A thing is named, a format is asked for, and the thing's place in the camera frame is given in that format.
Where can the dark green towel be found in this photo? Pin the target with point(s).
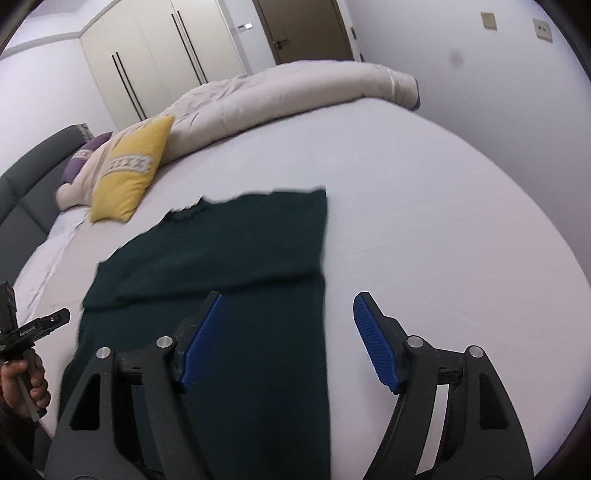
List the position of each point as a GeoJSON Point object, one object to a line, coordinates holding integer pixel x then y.
{"type": "Point", "coordinates": [231, 240]}

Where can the person's left hand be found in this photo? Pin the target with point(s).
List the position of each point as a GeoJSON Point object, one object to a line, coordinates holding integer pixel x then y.
{"type": "Point", "coordinates": [9, 383]}

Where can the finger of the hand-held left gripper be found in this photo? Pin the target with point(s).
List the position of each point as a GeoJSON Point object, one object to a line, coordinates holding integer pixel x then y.
{"type": "Point", "coordinates": [53, 319]}

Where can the cream wardrobe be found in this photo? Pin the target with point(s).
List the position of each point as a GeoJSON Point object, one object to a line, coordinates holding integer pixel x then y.
{"type": "Point", "coordinates": [152, 46]}

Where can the purple pillow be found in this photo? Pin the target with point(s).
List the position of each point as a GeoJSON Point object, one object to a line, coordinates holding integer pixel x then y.
{"type": "Point", "coordinates": [74, 165]}

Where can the bed with white sheet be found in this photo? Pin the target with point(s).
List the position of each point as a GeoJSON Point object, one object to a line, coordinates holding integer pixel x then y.
{"type": "Point", "coordinates": [415, 207]}

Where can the brown door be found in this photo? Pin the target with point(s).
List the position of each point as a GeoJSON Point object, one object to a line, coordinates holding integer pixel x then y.
{"type": "Point", "coordinates": [304, 27]}

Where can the person's left forearm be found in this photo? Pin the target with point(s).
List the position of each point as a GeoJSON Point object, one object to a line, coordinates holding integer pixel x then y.
{"type": "Point", "coordinates": [14, 431]}

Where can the grey padded headboard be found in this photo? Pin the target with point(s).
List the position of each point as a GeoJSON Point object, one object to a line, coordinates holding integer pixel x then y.
{"type": "Point", "coordinates": [27, 184]}

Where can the white light switch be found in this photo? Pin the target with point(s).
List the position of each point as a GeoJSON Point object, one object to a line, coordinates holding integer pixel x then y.
{"type": "Point", "coordinates": [245, 27]}

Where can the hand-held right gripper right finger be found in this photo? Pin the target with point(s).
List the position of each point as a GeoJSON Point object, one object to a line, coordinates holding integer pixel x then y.
{"type": "Point", "coordinates": [374, 341]}

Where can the beige wall socket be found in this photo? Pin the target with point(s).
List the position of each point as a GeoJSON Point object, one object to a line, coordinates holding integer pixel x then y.
{"type": "Point", "coordinates": [542, 30]}
{"type": "Point", "coordinates": [488, 21]}

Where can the beige duvet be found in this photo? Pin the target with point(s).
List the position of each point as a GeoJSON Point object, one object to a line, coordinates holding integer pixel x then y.
{"type": "Point", "coordinates": [277, 92]}

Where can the yellow patterned pillow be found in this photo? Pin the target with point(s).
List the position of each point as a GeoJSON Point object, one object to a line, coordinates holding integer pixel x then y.
{"type": "Point", "coordinates": [124, 175]}

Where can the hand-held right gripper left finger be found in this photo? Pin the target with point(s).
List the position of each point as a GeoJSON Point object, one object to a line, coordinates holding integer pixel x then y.
{"type": "Point", "coordinates": [204, 341]}

